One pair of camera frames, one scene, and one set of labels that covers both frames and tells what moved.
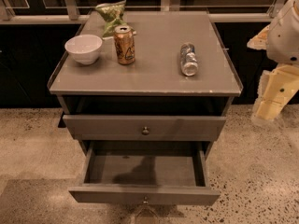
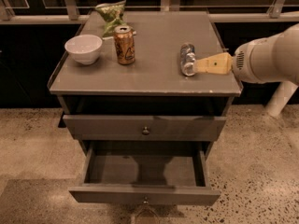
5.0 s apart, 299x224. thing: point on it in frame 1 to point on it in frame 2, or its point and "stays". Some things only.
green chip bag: [113, 15] stays
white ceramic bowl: [84, 49] stays
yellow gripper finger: [276, 88] to [220, 63]
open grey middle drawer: [145, 173] stays
